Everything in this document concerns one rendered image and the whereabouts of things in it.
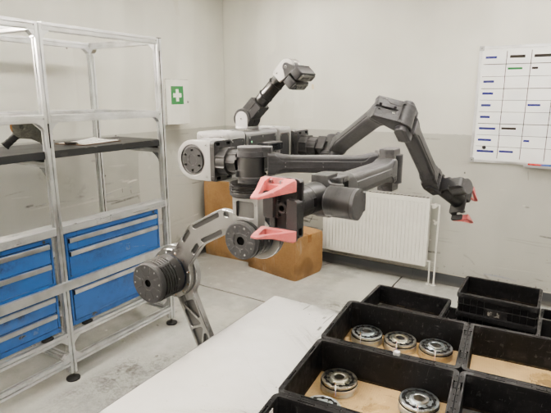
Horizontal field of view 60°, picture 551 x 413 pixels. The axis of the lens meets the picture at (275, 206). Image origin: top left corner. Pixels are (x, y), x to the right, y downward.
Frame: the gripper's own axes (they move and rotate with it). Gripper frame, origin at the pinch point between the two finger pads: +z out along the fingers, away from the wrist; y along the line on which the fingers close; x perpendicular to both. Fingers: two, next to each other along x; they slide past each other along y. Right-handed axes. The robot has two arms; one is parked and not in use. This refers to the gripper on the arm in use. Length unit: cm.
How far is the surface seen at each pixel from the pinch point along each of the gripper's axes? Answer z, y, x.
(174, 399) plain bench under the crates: -36, 75, 58
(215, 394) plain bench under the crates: -45, 75, 49
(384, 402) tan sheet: -52, 62, -5
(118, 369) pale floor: -109, 144, 182
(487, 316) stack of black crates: -198, 95, -9
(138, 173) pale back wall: -225, 45, 285
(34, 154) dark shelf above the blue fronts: -80, 10, 197
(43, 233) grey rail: -79, 51, 194
